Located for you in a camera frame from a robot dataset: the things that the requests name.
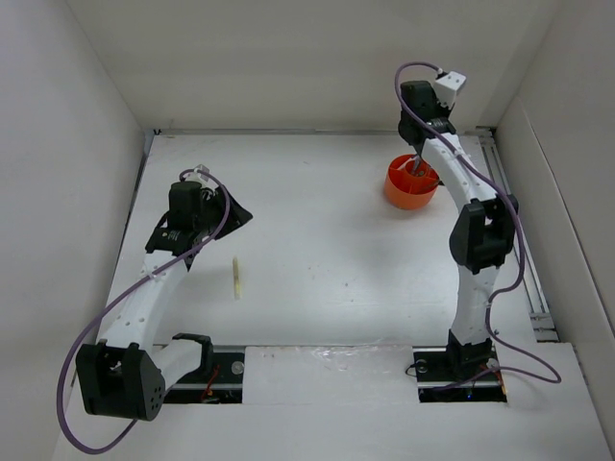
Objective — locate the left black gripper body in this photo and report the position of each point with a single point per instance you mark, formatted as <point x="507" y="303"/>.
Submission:
<point x="210" y="218"/>

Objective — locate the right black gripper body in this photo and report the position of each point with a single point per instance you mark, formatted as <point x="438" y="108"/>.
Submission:
<point x="440" y="109"/>

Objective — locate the yellow highlighter pen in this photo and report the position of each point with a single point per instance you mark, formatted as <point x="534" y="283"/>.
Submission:
<point x="237" y="280"/>

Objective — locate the black slim pen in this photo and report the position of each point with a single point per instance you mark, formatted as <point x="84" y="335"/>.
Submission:
<point x="417" y="160"/>

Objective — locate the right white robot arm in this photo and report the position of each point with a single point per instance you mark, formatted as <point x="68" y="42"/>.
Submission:
<point x="482" y="237"/>

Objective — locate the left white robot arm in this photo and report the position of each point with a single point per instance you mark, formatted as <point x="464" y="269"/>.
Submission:
<point x="123" y="375"/>

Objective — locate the orange round organizer container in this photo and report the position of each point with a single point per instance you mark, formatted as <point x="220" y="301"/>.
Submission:
<point x="406" y="191"/>

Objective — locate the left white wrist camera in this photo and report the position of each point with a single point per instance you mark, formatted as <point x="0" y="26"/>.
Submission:
<point x="199" y="174"/>

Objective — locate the back aluminium rail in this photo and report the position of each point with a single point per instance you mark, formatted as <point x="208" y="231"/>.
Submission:
<point x="176" y="132"/>

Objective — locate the aluminium rail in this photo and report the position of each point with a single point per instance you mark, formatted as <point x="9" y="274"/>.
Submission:
<point x="529" y="293"/>
<point x="176" y="132"/>

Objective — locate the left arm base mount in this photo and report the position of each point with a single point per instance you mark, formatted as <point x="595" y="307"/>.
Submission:
<point x="223" y="384"/>

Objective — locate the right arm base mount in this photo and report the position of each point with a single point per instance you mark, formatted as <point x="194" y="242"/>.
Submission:
<point x="440" y="381"/>

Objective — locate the right aluminium rail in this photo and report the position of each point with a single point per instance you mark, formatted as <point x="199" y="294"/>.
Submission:
<point x="529" y="293"/>

